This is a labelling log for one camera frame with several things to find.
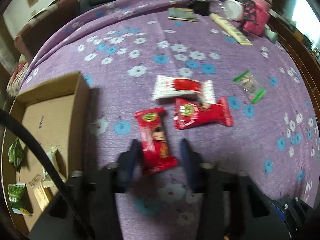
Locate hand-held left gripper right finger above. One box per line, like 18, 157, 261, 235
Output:
180, 138, 286, 240

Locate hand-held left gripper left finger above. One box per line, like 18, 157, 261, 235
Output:
29, 139, 143, 240

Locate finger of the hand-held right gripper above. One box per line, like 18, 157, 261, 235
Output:
271, 196, 311, 231

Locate red snack packet cartoon print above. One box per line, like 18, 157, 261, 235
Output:
134, 107, 178, 176

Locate white and green snack packet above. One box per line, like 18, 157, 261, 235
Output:
42, 147, 60, 188

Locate cardboard tray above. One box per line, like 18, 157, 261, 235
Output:
1, 71, 90, 237

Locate tan cracker packet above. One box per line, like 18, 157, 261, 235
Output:
27, 174, 51, 212

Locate white and red snack packet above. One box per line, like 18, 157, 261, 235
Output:
152, 75, 216, 105

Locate clear candy wrapper green ends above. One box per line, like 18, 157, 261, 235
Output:
233, 70, 267, 104

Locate purple floral tablecloth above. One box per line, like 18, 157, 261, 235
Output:
19, 0, 320, 240

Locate cream flat ruler box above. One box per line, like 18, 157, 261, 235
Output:
209, 13, 253, 46

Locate green booklet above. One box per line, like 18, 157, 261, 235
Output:
167, 8, 200, 22

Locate grey green tube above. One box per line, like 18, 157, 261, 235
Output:
265, 27, 278, 43

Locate small black object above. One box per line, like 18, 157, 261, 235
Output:
193, 0, 211, 16

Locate white round container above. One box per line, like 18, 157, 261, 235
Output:
224, 0, 245, 21

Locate pink bottle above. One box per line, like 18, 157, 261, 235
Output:
242, 0, 273, 36

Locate brown armchair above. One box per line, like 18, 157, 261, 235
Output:
14, 0, 78, 64

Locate window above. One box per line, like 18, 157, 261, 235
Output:
291, 0, 320, 39

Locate black cable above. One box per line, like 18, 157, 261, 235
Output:
0, 108, 92, 240

